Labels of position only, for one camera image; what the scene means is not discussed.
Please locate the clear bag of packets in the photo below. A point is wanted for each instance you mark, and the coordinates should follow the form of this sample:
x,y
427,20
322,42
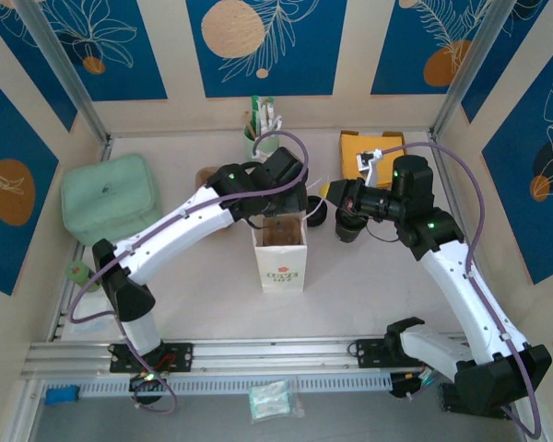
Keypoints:
x,y
269,400

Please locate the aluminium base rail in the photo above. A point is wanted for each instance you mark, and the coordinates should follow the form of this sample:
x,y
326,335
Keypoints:
x,y
276,352

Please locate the aluminium frame post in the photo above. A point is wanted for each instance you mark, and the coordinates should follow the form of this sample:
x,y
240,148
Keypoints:
x,y
471,69
67,73

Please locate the yellow paper napkin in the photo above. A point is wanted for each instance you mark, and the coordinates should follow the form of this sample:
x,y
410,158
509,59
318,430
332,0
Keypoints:
x,y
350,156

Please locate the white printed paper bag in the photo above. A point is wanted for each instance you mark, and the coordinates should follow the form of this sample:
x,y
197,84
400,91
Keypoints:
x,y
281,276

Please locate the wooden stirrer stick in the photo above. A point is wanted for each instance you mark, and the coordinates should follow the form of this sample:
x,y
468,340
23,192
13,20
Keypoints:
x,y
249,124

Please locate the green cylindrical bottle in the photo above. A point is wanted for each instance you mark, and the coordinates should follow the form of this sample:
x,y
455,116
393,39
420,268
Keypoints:
x,y
79,272

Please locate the black controller board with LED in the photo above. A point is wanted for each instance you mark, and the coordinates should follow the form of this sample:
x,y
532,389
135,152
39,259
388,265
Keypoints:
x,y
147,382
408,389

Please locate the black printed paper cup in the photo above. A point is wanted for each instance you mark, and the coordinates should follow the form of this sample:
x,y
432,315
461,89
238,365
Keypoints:
x,y
348,236

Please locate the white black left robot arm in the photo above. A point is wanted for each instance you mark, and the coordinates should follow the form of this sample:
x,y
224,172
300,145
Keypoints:
x,y
180,230

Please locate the mint green holder mug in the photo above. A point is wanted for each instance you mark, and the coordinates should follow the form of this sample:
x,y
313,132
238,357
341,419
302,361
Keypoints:
x,y
267,147

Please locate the mint green zip pouch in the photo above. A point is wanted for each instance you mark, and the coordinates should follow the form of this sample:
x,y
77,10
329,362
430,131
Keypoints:
x,y
106,198

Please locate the pulp cup carrier tray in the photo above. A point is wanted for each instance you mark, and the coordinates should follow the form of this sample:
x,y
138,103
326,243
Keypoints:
x,y
205,175
281,232

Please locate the green white paper sachet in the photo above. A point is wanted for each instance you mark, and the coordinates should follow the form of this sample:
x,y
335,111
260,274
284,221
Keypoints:
x,y
269,108
257,110

